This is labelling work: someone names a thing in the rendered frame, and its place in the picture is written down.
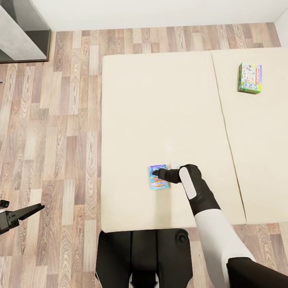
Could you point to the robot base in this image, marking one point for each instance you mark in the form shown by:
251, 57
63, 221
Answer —
144, 252

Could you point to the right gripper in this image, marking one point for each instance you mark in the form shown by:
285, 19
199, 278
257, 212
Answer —
164, 174

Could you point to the robot trunk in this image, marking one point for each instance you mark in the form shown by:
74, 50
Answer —
132, 284

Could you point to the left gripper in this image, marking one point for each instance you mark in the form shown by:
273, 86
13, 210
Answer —
9, 220

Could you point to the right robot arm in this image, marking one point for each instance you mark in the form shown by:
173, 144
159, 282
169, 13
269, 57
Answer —
229, 263

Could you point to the board game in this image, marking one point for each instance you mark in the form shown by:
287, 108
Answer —
155, 182
250, 78

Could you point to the bed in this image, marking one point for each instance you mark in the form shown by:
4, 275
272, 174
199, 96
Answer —
185, 107

